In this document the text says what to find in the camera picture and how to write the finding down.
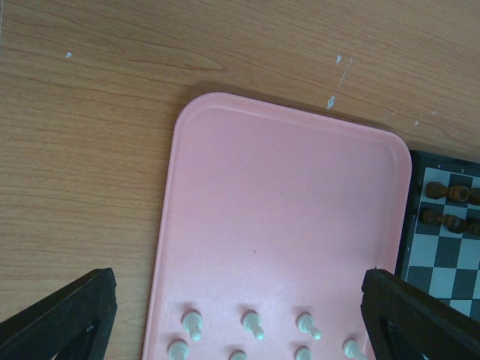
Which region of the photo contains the black white chessboard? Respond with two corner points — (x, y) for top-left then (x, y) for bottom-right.
(395, 151), (479, 320)

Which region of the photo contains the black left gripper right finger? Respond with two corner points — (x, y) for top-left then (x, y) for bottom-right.
(361, 268), (479, 359)

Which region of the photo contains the white chess piece seven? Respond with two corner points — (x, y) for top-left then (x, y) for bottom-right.
(342, 340), (368, 360)

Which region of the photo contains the white chess pawn one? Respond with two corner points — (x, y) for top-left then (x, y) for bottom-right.
(181, 310), (203, 341)

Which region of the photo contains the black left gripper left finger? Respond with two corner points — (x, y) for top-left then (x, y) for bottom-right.
(1, 268), (118, 359)

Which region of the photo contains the white chess pawn six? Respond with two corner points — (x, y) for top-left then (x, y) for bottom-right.
(295, 346), (312, 360)

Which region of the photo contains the brown pawn corner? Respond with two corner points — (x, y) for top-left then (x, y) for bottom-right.
(421, 208), (443, 225)

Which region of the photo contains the white chess pawn three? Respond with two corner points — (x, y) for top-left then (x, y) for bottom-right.
(296, 313), (322, 341)

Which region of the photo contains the brown rook corner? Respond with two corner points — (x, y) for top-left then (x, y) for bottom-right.
(425, 181), (449, 200)

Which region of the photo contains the white chess pawn five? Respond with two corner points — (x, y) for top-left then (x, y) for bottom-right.
(229, 350), (248, 360)

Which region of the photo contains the pink plastic tray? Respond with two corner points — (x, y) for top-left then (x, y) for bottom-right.
(142, 93), (412, 359)

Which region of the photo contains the white chess pawn two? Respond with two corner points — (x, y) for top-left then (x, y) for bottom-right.
(241, 310), (265, 341)

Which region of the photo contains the white chess pawn four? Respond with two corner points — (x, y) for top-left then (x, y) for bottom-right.
(167, 340), (189, 360)

